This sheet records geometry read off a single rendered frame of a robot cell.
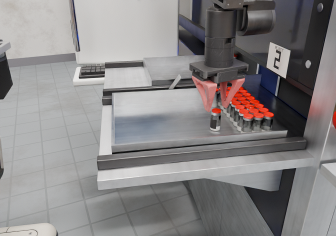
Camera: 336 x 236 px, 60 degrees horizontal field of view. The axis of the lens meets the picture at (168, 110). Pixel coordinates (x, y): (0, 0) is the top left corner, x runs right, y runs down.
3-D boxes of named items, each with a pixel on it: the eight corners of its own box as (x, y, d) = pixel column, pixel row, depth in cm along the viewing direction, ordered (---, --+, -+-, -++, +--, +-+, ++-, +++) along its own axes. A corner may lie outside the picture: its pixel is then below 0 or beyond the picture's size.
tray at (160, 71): (229, 62, 114) (230, 53, 113) (260, 84, 91) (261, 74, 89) (143, 66, 109) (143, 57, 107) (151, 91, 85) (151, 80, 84)
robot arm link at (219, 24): (201, 2, 55) (214, 5, 50) (234, 0, 56) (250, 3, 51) (200, 39, 58) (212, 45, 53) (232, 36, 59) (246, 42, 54)
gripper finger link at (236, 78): (242, 111, 61) (247, 68, 57) (213, 118, 58) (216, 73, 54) (224, 99, 67) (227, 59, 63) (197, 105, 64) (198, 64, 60)
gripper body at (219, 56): (248, 73, 58) (252, 35, 55) (204, 81, 54) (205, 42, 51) (229, 65, 63) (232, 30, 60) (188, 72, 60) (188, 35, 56)
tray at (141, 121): (235, 97, 82) (237, 85, 80) (284, 145, 58) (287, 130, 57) (113, 105, 77) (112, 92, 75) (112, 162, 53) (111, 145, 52)
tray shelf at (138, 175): (225, 64, 119) (225, 59, 119) (349, 162, 57) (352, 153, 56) (105, 70, 112) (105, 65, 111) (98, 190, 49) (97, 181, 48)
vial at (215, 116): (218, 126, 66) (219, 108, 64) (221, 131, 64) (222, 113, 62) (208, 127, 65) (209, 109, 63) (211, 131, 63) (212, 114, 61)
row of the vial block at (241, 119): (224, 103, 77) (225, 87, 75) (252, 136, 61) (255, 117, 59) (216, 103, 77) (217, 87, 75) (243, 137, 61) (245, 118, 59)
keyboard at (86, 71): (167, 64, 139) (167, 59, 138) (174, 73, 126) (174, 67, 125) (80, 69, 131) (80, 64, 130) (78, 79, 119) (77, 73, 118)
